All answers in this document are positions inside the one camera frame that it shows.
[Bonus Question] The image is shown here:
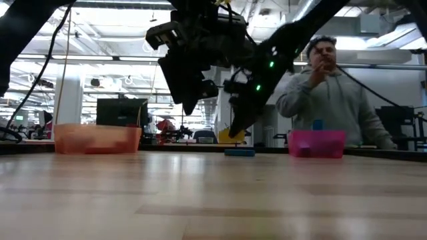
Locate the black background monitor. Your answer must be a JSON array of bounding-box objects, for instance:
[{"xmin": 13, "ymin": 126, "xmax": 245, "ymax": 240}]
[{"xmin": 375, "ymin": 105, "xmax": 416, "ymax": 138}]

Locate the black background stand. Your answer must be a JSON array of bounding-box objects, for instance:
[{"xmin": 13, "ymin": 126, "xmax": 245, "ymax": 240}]
[{"xmin": 412, "ymin": 111, "xmax": 427, "ymax": 151}]

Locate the white pillar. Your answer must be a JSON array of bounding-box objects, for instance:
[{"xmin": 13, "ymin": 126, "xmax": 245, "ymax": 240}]
[{"xmin": 53, "ymin": 65, "xmax": 85, "ymax": 126}]

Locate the black aluminium table frame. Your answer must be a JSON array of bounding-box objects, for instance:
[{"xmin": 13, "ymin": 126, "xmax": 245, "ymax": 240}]
[{"xmin": 0, "ymin": 141, "xmax": 427, "ymax": 163}]

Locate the long yellow cable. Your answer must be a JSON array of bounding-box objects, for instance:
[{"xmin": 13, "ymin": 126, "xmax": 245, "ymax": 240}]
[{"xmin": 55, "ymin": 0, "xmax": 75, "ymax": 125}]

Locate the person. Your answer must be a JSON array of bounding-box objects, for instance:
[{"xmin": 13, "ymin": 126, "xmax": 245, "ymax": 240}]
[{"xmin": 276, "ymin": 35, "xmax": 398, "ymax": 150}]

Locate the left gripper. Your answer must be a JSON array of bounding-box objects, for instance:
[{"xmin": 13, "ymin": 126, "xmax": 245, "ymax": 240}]
[{"xmin": 158, "ymin": 0, "xmax": 254, "ymax": 116}]

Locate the black office chair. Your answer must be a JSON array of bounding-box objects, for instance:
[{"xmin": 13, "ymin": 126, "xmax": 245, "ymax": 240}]
[{"xmin": 193, "ymin": 129, "xmax": 218, "ymax": 144}]

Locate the yellow wooden block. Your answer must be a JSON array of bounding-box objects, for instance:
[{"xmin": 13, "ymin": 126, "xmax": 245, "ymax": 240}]
[{"xmin": 218, "ymin": 128, "xmax": 247, "ymax": 145}]

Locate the orange translucent plastic bin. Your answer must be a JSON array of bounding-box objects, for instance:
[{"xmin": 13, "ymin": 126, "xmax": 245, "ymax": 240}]
[{"xmin": 53, "ymin": 123, "xmax": 143, "ymax": 155}]

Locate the long overhead light bar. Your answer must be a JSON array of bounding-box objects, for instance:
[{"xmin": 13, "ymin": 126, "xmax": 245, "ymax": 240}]
[{"xmin": 9, "ymin": 53, "xmax": 427, "ymax": 71}]

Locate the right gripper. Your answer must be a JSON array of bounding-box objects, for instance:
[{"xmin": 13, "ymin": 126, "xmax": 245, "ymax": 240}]
[{"xmin": 223, "ymin": 36, "xmax": 294, "ymax": 138}]

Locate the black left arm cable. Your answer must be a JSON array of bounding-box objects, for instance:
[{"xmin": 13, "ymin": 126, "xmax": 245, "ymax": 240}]
[{"xmin": 0, "ymin": 1, "xmax": 74, "ymax": 144}]

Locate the red translucent plastic bin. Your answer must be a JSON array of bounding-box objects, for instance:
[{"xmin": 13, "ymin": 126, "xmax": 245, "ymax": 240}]
[{"xmin": 287, "ymin": 129, "xmax": 347, "ymax": 159}]

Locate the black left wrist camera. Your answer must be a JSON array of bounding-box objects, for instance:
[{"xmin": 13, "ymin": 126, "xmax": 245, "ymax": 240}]
[{"xmin": 145, "ymin": 20, "xmax": 183, "ymax": 51}]

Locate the red background object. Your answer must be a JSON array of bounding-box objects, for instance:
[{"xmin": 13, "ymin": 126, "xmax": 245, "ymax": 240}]
[{"xmin": 155, "ymin": 119, "xmax": 177, "ymax": 143}]

